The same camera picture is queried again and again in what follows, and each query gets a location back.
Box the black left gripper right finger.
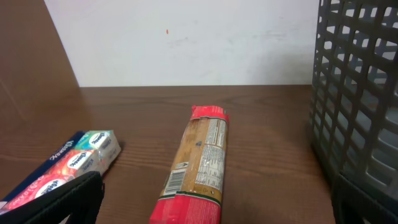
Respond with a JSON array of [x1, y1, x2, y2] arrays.
[[331, 172, 397, 224]]

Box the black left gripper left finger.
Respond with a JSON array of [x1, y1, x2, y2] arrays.
[[1, 171, 105, 224]]

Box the Kleenex tissue multipack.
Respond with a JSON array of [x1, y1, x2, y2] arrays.
[[1, 130, 121, 214]]

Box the red spaghetti packet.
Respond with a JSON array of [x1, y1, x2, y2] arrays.
[[149, 106, 229, 224]]

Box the grey plastic basket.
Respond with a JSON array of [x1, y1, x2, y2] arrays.
[[308, 0, 397, 198]]

